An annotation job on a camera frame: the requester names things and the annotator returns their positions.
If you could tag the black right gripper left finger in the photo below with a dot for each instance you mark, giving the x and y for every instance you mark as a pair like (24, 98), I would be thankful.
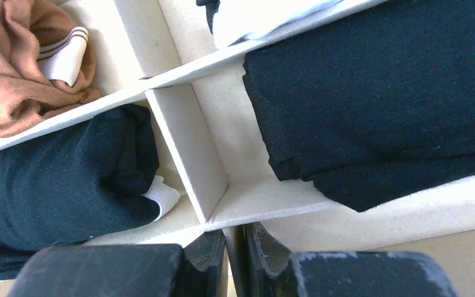
(199, 269)

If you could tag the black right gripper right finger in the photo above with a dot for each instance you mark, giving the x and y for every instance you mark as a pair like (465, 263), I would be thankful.
(274, 270)

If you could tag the black rolled underwear left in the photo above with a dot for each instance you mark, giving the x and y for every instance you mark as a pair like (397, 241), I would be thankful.
(67, 187)

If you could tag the black rolled underwear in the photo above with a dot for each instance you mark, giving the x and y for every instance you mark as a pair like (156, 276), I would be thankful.
(67, 187)
(372, 107)

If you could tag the black rolled underwear right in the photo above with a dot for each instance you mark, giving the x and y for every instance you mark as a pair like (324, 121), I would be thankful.
(372, 107)

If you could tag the brown rolled underwear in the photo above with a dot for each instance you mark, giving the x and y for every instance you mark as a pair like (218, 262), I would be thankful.
(27, 96)

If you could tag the white rolled underwear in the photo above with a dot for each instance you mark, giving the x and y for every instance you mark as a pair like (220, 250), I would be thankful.
(237, 20)

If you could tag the beige compartment organizer box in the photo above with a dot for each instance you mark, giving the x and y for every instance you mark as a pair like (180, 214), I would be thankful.
(161, 55)

